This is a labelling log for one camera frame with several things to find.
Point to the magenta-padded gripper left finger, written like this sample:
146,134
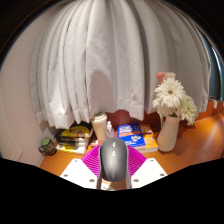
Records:
80,171

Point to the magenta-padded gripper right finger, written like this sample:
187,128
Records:
148,171

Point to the dark grey computer mouse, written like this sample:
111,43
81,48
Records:
114,160

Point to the white yellow book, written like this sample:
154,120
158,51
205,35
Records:
70,149

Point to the flat red book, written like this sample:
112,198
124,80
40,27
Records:
94,142

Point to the dark green mug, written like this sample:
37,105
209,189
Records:
49,146

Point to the blue book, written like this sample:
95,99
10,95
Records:
130,135

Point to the white ceramic vase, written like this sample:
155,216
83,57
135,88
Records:
168,135

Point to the beige lidded cup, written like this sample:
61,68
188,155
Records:
99,126

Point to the clear sanitizer bottle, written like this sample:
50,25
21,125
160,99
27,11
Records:
110,131

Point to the white flower bouquet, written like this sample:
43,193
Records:
170,93

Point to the white curtain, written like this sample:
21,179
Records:
113,60

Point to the dark grey curtain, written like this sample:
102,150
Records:
216,76

